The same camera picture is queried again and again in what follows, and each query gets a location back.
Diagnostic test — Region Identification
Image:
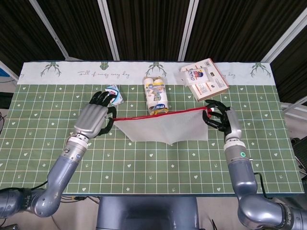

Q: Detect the grey robot torso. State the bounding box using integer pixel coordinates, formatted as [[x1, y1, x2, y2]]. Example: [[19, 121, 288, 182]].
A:
[[95, 195, 200, 230]]

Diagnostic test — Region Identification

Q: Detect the green grid tablecloth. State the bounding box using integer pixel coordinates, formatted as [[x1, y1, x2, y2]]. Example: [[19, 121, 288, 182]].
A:
[[0, 61, 304, 195]]

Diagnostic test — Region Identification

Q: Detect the clear mesh zipper pouch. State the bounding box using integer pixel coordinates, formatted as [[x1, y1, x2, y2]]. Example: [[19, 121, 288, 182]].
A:
[[112, 106, 210, 147]]

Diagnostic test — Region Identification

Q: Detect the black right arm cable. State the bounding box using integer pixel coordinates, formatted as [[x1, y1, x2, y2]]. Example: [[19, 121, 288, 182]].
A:
[[253, 172, 268, 198]]

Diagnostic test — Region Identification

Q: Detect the small blue white packet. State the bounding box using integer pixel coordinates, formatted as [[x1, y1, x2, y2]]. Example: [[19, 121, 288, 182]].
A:
[[105, 84, 125, 106]]

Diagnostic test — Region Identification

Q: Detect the white plastic wrapped packet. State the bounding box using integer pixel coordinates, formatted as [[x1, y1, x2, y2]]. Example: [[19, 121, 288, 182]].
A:
[[176, 67, 211, 87]]

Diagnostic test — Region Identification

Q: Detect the plastic wrapped roll pack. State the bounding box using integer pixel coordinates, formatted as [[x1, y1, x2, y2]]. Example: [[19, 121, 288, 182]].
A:
[[143, 75, 170, 116]]

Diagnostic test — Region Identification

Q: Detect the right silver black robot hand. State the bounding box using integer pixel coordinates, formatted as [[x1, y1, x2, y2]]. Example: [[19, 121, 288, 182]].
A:
[[202, 100, 242, 143]]

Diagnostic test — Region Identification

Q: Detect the white partition post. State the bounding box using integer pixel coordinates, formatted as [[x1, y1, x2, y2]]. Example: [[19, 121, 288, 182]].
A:
[[28, 0, 71, 61], [96, 0, 120, 61], [261, 9, 307, 63], [177, 0, 200, 61]]

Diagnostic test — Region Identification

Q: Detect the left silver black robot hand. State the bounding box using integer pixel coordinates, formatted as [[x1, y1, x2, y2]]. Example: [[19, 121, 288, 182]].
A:
[[73, 91, 118, 139]]

